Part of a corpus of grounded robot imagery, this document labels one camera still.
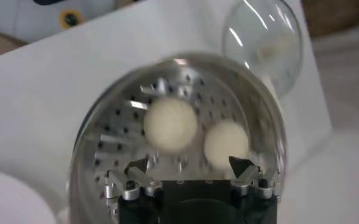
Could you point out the white steamed baozi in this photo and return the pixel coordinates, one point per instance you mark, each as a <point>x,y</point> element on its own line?
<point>226,143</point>
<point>170,124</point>

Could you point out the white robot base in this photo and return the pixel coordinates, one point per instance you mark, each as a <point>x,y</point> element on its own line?
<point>30,21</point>

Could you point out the round white plate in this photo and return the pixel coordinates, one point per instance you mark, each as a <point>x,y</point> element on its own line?
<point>11,201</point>

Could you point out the round glass pot lid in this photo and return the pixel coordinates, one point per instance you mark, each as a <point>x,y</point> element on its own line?
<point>258,30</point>

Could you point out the stainless steel steamer basket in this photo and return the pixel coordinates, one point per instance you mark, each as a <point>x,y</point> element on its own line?
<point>121,121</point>

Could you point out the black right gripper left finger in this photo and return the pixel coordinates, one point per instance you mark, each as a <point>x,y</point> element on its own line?
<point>138,166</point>

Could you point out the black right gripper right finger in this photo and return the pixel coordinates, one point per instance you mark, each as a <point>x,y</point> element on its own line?
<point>243,169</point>

